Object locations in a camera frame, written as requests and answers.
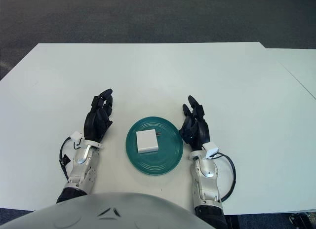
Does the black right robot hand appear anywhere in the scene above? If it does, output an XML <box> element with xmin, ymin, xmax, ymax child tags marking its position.
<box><xmin>178</xmin><ymin>95</ymin><xmax>211</xmax><ymax>151</ymax></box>

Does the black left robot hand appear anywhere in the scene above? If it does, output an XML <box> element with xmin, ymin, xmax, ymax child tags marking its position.
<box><xmin>83</xmin><ymin>88</ymin><xmax>114</xmax><ymax>143</ymax></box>

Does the white square charger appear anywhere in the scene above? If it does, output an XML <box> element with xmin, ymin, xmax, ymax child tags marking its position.
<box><xmin>136</xmin><ymin>129</ymin><xmax>161</xmax><ymax>155</ymax></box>

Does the teal round plate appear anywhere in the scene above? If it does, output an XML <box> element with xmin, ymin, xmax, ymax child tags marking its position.
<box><xmin>125</xmin><ymin>116</ymin><xmax>184</xmax><ymax>176</ymax></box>

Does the white right wrist connector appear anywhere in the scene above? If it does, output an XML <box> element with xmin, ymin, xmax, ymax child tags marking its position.
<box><xmin>202</xmin><ymin>141</ymin><xmax>219</xmax><ymax>159</ymax></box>

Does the grey robot torso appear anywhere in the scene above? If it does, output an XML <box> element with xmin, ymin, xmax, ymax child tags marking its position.
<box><xmin>0</xmin><ymin>191</ymin><xmax>218</xmax><ymax>229</ymax></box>

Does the black object on floor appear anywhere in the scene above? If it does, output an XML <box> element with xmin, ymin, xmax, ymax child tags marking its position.
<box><xmin>288</xmin><ymin>213</ymin><xmax>316</xmax><ymax>229</ymax></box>

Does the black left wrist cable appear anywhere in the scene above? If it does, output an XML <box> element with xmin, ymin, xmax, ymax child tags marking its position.
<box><xmin>58</xmin><ymin>136</ymin><xmax>82</xmax><ymax>180</ymax></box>

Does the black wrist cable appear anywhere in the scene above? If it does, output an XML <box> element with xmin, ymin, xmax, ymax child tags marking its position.
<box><xmin>58</xmin><ymin>136</ymin><xmax>82</xmax><ymax>180</ymax></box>
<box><xmin>212</xmin><ymin>152</ymin><xmax>237</xmax><ymax>202</ymax></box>

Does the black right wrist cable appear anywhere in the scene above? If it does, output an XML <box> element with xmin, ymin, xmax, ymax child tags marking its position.
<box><xmin>212</xmin><ymin>152</ymin><xmax>237</xmax><ymax>202</ymax></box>

